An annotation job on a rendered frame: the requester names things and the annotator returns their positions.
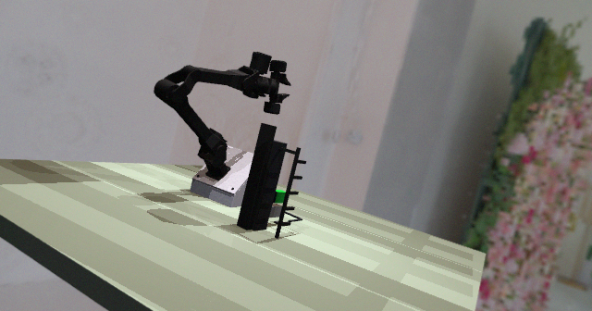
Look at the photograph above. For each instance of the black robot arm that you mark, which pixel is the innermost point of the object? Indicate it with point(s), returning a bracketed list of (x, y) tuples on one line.
[(213, 148)]

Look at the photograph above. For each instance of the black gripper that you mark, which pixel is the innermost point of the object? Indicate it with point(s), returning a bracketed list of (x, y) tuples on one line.
[(272, 86)]

